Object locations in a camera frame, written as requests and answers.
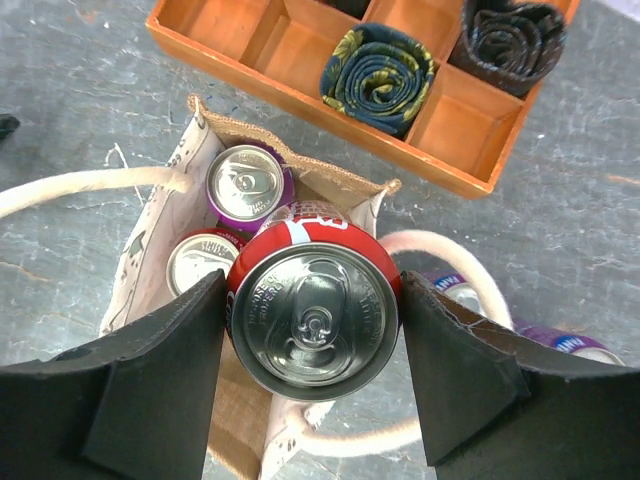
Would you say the orange wooden compartment tray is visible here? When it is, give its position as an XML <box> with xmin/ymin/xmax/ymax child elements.
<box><xmin>145</xmin><ymin>0</ymin><xmax>582</xmax><ymax>200</ymax></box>

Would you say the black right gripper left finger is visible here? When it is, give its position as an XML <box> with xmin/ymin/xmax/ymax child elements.
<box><xmin>1</xmin><ymin>272</ymin><xmax>226</xmax><ymax>479</ymax></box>

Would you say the purple can front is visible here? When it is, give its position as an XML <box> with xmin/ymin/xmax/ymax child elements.
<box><xmin>513</xmin><ymin>317</ymin><xmax>624</xmax><ymax>366</ymax></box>

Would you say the dark rolled tie right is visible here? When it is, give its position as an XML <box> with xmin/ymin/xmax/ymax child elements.
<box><xmin>449</xmin><ymin>0</ymin><xmax>566</xmax><ymax>98</ymax></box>

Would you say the dark rolled tie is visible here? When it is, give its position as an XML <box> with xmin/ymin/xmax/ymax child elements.
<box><xmin>449</xmin><ymin>0</ymin><xmax>566</xmax><ymax>98</ymax></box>
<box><xmin>319</xmin><ymin>23</ymin><xmax>436</xmax><ymax>139</ymax></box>

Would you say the dark rolled tie bottom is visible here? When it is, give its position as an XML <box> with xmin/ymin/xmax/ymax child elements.
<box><xmin>319</xmin><ymin>23</ymin><xmax>436</xmax><ymax>139</ymax></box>

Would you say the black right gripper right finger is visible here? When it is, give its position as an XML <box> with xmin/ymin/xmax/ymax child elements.
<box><xmin>401</xmin><ymin>272</ymin><xmax>639</xmax><ymax>479</ymax></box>

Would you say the red can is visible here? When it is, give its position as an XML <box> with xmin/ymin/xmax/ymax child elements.
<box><xmin>225</xmin><ymin>200</ymin><xmax>401</xmax><ymax>402</ymax></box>
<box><xmin>166</xmin><ymin>227</ymin><xmax>247</xmax><ymax>297</ymax></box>

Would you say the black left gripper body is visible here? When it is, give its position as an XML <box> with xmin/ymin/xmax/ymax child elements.
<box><xmin>0</xmin><ymin>114</ymin><xmax>20</xmax><ymax>142</ymax></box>

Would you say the purple can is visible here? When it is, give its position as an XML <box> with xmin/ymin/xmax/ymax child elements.
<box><xmin>424</xmin><ymin>270</ymin><xmax>485</xmax><ymax>315</ymax></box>
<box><xmin>205</xmin><ymin>141</ymin><xmax>295</xmax><ymax>233</ymax></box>
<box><xmin>513</xmin><ymin>317</ymin><xmax>624</xmax><ymax>366</ymax></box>

